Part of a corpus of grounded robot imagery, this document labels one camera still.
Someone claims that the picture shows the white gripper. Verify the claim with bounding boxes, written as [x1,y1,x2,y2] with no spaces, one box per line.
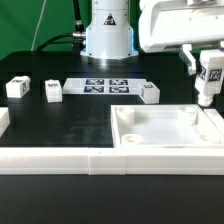
[138,0,224,75]

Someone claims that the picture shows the white square tabletop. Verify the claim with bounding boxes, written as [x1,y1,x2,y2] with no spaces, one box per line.
[111,105,224,148]

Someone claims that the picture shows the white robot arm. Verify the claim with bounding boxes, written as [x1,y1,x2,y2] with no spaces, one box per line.
[81,0,224,75]

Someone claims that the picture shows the white left fence piece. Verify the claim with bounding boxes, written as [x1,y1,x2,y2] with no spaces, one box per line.
[0,107,10,137]

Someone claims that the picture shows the white front fence bar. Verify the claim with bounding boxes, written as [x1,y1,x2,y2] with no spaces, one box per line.
[0,148,224,175]

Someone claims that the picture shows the white marker base plate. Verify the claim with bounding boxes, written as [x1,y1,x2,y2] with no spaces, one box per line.
[63,78,145,95]

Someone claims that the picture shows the black cable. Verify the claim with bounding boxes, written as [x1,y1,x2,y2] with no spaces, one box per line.
[35,0,87,53]

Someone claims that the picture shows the white thin cable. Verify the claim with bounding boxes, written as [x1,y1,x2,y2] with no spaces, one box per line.
[31,0,48,52]

